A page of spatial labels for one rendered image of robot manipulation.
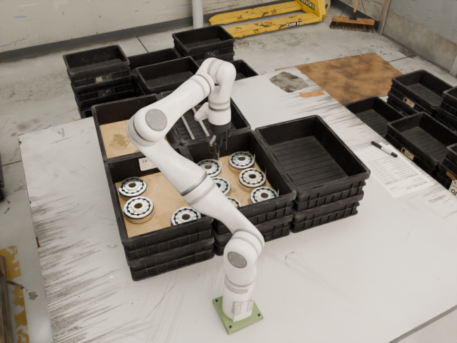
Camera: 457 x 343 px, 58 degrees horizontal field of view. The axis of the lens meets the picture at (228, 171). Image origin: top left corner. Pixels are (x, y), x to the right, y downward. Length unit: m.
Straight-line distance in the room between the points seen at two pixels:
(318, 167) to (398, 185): 0.39
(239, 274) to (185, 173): 0.32
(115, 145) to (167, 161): 0.75
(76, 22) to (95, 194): 3.03
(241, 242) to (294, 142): 0.78
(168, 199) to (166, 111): 0.54
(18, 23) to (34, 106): 1.02
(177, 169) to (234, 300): 0.44
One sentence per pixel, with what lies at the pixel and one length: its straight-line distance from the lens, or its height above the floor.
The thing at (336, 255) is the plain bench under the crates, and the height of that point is 0.70.
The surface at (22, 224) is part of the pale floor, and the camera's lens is 2.83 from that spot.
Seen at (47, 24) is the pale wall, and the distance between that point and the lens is 4.62.
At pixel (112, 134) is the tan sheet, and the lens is 1.90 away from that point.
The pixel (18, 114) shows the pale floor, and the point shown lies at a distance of 3.82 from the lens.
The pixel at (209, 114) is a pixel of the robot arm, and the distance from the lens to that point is 1.34.
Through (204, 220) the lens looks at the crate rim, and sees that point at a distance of 1.34.
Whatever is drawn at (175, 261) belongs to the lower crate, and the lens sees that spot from 1.47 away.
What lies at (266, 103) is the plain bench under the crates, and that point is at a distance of 2.27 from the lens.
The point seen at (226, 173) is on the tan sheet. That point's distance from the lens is 1.63.
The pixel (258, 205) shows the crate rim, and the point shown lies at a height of 0.93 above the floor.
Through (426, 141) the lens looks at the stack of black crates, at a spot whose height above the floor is 0.38.
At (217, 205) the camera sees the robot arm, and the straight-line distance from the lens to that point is 1.10.
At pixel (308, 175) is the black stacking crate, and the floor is 0.83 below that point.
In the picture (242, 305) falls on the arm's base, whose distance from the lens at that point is 1.31.
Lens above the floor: 1.93
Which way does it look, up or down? 42 degrees down
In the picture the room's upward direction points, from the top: straight up
